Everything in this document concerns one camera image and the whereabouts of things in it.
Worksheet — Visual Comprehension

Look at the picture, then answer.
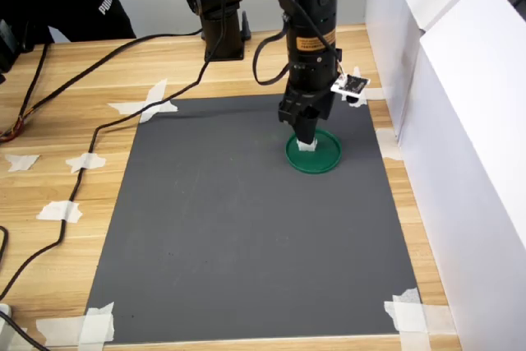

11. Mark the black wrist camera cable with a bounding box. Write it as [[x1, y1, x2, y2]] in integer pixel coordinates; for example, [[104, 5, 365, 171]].
[[0, 0, 344, 301]]

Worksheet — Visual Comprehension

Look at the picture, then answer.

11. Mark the coloured wire bundle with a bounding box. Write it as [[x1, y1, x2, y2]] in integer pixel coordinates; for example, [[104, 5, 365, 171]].
[[0, 118, 28, 145]]

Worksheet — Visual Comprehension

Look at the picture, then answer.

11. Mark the black power cable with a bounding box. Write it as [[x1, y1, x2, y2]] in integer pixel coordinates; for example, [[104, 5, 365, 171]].
[[0, 312, 51, 351]]

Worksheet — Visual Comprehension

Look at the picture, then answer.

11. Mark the black box device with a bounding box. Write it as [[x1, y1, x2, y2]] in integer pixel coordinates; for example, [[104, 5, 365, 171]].
[[0, 20, 20, 75]]

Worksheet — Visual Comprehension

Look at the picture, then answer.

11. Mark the dark grey mat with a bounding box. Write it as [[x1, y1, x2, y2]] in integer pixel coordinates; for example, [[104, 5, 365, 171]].
[[84, 94, 421, 346]]

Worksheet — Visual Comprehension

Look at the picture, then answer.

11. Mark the round green lid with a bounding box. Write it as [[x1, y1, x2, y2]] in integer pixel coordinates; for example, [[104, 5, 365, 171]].
[[285, 127, 343, 175]]

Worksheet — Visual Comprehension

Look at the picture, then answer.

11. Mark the small white plastic terminal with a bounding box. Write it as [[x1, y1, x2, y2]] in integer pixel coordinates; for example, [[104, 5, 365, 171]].
[[296, 136, 319, 153]]

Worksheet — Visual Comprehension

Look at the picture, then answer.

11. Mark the thin black cable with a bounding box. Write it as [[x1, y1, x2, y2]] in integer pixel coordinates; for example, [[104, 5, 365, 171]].
[[0, 43, 49, 136]]

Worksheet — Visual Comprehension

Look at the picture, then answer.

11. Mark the white partition panel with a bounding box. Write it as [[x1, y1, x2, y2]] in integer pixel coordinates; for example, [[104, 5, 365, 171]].
[[396, 0, 526, 351], [364, 0, 488, 141]]

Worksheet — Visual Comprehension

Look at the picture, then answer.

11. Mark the small white wrist camera board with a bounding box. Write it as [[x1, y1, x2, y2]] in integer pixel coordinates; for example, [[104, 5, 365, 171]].
[[330, 73, 371, 109]]

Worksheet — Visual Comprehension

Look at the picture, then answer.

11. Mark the thick black cable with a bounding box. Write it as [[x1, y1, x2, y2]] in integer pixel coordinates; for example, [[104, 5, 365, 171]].
[[0, 28, 205, 142]]

